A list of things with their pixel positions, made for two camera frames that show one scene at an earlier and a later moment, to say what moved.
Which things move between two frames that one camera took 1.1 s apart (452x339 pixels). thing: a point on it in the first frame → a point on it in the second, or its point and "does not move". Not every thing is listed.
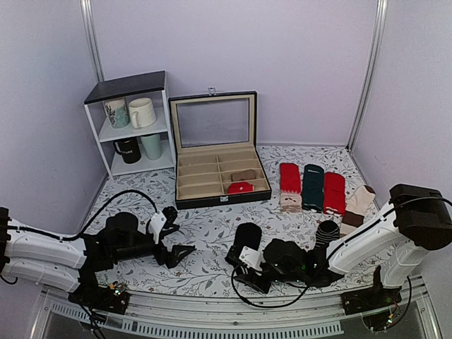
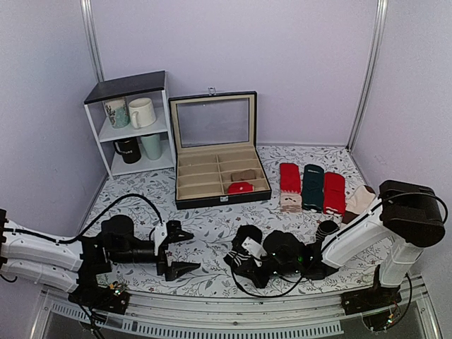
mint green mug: x=152 y=145 does not move
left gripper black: x=172 y=259 → x=174 y=272
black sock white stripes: x=250 y=235 does not move
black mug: x=129 y=148 does not move
